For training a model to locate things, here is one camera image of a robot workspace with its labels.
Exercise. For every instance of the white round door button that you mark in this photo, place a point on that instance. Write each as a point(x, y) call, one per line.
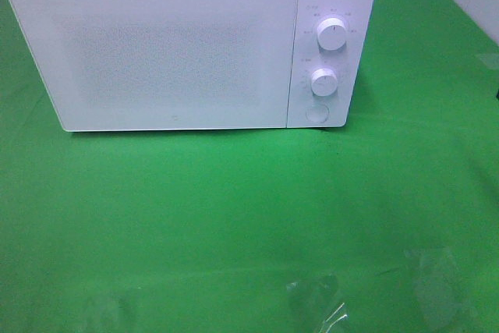
point(317, 113)

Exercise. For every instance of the green table cloth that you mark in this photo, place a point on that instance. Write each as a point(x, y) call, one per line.
point(388, 224)

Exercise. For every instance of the white round knob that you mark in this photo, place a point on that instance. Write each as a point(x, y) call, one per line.
point(324, 82)
point(331, 33)

